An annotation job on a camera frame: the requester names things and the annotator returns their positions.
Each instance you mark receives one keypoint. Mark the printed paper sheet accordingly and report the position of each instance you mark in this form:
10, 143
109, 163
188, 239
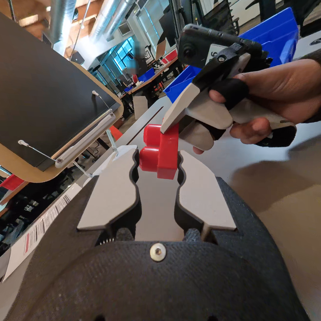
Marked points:
37, 230

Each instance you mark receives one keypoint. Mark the black board on white stand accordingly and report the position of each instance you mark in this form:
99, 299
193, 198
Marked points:
37, 87

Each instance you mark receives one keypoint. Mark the red toy building block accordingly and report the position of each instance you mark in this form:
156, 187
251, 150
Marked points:
165, 155

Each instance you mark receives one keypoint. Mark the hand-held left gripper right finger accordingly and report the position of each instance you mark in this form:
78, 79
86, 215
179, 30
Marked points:
204, 198

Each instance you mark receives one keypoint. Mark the person's right hand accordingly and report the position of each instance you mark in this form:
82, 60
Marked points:
288, 87

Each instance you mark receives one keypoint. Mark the blue plastic bin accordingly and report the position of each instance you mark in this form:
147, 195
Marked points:
270, 32
148, 75

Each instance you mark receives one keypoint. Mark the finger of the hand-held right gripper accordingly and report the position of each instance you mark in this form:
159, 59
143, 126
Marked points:
175, 112

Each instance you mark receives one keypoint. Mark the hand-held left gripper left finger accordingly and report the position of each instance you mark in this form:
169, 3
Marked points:
107, 195

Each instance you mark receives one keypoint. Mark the silver ventilation duct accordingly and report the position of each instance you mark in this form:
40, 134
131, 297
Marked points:
112, 17
61, 20

